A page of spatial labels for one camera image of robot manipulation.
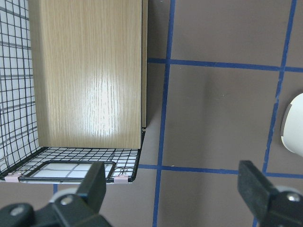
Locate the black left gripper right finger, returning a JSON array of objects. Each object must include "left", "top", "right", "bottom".
[{"left": 237, "top": 160, "right": 303, "bottom": 227}]

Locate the white two-slot toaster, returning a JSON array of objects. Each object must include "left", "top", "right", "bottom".
[{"left": 280, "top": 93, "right": 303, "bottom": 156}]

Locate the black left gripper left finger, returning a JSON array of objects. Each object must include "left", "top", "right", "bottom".
[{"left": 0, "top": 161, "right": 111, "bottom": 227}]

